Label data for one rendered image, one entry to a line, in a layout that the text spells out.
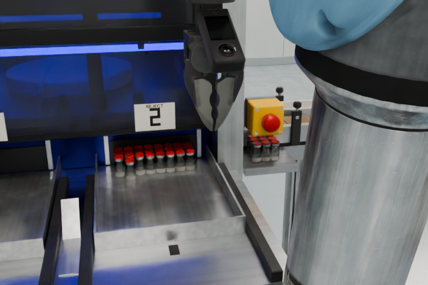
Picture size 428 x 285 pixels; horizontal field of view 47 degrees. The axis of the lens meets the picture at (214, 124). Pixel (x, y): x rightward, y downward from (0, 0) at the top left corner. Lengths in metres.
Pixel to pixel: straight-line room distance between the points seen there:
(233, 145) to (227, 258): 0.34
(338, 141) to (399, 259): 0.09
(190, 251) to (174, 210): 0.14
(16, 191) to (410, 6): 0.96
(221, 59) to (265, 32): 5.29
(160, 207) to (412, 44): 0.78
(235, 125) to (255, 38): 4.85
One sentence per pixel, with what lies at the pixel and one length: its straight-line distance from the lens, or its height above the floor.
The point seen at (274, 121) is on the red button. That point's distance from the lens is 1.07.
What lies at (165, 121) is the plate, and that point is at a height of 1.01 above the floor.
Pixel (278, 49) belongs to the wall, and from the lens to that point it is 6.03.
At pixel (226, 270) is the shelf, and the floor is 0.88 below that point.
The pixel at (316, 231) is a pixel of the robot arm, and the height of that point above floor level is 1.19.
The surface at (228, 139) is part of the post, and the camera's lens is 1.09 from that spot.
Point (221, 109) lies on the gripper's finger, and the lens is 0.76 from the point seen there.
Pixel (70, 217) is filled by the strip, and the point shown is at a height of 0.91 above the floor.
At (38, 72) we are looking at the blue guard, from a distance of 1.02.
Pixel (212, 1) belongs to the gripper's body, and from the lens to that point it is 0.71.
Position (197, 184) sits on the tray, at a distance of 1.05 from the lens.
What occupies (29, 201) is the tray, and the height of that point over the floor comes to 0.88.
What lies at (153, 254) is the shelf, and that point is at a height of 0.88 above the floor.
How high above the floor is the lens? 1.36
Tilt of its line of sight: 20 degrees down
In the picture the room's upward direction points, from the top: straight up
